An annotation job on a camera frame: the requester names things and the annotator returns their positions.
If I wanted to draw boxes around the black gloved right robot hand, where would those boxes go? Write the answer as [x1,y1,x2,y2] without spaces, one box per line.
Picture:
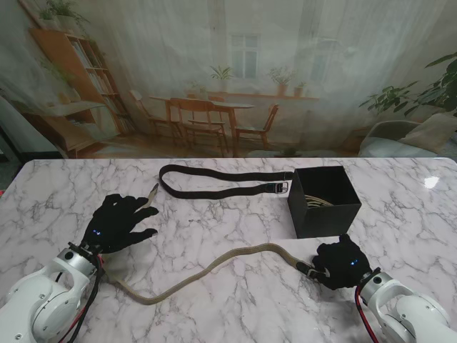
[311,234,372,291]

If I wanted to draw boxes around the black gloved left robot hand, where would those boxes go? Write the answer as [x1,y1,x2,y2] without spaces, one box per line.
[81,194,160,254]

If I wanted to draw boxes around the red black right arm cable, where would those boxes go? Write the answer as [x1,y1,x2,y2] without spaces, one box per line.
[353,285,379,343]

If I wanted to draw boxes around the printed room scene backdrop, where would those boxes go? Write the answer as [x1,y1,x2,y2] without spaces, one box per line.
[0,0,457,160]

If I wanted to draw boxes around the red black arm cable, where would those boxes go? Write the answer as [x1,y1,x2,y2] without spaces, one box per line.
[53,255,107,343]
[353,285,379,343]

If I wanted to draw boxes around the dark brown braided belt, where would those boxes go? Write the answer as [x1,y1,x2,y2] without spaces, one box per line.
[158,164,294,201]

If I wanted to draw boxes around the beige braided belt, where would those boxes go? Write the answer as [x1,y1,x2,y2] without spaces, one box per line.
[303,194,335,210]
[105,184,329,307]

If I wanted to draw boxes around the red black left arm cable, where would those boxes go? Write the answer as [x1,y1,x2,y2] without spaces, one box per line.
[53,255,107,343]

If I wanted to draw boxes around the black belt storage box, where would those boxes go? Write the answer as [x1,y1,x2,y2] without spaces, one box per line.
[286,165,362,239]

